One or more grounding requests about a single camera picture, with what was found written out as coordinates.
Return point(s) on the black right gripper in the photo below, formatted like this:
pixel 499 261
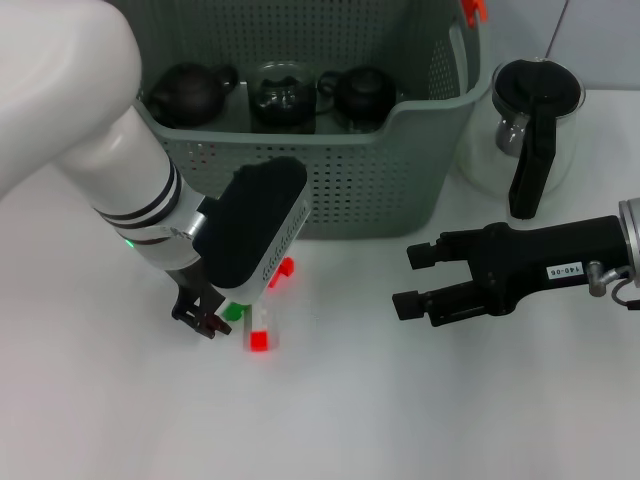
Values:
pixel 540 260

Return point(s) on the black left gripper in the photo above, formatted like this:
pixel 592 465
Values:
pixel 192 287

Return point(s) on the small green toy brick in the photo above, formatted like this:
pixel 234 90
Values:
pixel 232 313

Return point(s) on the glass teacup with black sleeve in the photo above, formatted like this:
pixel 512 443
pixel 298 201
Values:
pixel 360 95
pixel 282 82
pixel 282 120

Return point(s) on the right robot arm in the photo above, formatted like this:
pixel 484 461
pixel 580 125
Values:
pixel 631 240

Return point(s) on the grey-green perforated storage bin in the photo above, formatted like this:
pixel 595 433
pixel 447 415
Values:
pixel 375 190

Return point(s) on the orange bin latch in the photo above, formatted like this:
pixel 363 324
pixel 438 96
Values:
pixel 474 11

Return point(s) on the white toy brick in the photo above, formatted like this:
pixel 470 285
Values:
pixel 261 317

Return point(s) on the small red toy brick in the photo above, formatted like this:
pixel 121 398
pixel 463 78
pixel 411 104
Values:
pixel 260 341
pixel 287 267

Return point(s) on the black clay teapot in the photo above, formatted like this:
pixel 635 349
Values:
pixel 187 95

